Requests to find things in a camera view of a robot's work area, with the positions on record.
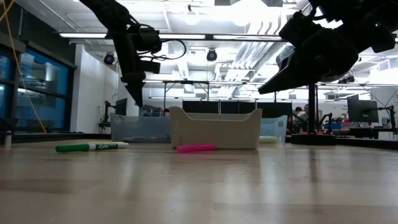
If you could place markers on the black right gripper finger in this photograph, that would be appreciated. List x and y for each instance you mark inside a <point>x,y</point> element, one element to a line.
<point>292,74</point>

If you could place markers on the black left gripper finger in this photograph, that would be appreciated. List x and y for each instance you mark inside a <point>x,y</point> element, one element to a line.
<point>136,91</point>

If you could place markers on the green highlighter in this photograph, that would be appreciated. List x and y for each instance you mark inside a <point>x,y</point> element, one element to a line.
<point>269,140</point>

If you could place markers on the pink highlighter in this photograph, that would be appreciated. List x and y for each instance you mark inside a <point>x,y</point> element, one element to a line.
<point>196,148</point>

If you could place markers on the green Expo marker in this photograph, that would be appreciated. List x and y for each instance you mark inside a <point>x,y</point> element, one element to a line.
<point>71,148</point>

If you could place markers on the white plastic storage bin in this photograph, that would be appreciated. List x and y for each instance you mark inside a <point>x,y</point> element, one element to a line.
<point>217,133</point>

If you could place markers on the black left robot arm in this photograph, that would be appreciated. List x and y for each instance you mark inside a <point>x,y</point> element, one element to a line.
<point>105,12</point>

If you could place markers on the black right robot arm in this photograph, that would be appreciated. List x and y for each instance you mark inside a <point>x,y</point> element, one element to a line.
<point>373,9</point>

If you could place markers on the dark angled monitor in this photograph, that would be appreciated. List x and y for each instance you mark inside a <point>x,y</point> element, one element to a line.
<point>122,107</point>

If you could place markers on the smoky gray plastic bin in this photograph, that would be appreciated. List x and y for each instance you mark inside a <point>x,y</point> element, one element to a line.
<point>136,126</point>

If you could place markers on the person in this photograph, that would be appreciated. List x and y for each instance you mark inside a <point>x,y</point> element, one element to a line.
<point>306,109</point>
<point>297,110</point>

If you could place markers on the black desk lamp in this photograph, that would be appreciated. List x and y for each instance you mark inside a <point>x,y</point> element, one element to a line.
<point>311,109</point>

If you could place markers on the long ceiling light strip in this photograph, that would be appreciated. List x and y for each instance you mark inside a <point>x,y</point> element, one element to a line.
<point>84,35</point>

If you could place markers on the clear plastic bin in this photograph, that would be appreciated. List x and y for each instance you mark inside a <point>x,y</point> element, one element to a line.
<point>275,126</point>

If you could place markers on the black computer monitor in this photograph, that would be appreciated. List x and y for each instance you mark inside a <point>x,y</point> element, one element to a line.
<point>362,110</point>

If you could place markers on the black partition panels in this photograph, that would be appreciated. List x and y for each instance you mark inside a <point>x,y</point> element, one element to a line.
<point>230,105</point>

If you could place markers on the round white pendant lamp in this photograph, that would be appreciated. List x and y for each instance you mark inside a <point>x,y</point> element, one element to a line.
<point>191,17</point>

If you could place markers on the dark background desk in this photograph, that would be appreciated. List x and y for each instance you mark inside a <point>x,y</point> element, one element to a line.
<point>363,132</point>

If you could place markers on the large glass window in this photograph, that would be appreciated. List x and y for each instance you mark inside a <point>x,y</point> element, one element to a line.
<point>46,109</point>

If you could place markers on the black ceiling camera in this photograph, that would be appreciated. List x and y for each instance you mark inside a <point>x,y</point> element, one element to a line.
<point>211,55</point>
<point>109,59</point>

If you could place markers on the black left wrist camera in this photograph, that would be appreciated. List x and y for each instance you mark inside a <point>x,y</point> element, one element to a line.
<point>147,39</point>

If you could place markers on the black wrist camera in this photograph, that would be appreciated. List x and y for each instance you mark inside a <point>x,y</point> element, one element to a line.
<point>147,39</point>
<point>297,25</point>

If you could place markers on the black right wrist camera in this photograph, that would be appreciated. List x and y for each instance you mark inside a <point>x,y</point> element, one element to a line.
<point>297,25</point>

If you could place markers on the black aluminium table frame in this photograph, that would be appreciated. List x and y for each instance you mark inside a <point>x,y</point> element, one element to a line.
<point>46,137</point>

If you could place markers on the small white post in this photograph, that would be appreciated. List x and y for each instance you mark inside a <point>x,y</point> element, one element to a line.
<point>7,140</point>

